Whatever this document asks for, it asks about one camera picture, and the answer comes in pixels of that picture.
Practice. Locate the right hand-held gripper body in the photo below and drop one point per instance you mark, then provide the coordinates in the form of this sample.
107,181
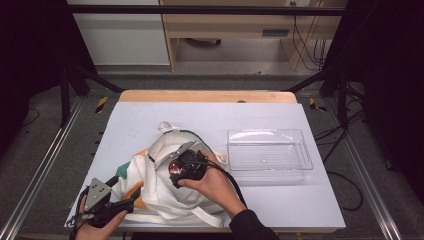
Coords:
191,165

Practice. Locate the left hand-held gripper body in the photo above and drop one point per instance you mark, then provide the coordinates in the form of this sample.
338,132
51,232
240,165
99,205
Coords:
96,200

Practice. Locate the white canvas tote bag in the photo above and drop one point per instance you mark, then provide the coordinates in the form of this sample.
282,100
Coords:
160,196

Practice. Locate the person's left hand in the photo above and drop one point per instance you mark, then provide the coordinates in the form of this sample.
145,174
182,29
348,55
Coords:
100,230

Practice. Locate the person's right hand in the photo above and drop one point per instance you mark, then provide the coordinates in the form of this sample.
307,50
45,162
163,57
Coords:
216,186

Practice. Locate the white table mat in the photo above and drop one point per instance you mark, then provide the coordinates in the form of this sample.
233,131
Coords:
200,113

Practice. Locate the clear plastic container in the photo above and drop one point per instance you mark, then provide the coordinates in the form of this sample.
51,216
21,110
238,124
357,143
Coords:
268,155

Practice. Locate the yellow black tape strip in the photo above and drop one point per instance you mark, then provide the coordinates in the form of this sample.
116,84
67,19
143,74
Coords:
315,105
101,104

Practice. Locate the black metal stand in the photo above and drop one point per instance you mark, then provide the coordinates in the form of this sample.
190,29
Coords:
333,80
68,86

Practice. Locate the white cabinet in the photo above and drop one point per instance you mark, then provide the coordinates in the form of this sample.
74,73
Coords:
123,36

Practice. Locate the wooden desk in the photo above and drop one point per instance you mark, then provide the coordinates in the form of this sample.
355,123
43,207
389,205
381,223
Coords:
230,23

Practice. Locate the black curtain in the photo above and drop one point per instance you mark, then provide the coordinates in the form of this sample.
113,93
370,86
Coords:
30,50
390,83

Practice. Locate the aluminium rail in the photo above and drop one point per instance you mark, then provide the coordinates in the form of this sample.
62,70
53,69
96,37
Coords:
366,186
43,166

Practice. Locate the black horizontal frame bar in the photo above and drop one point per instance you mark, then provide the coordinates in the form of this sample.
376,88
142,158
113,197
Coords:
200,10

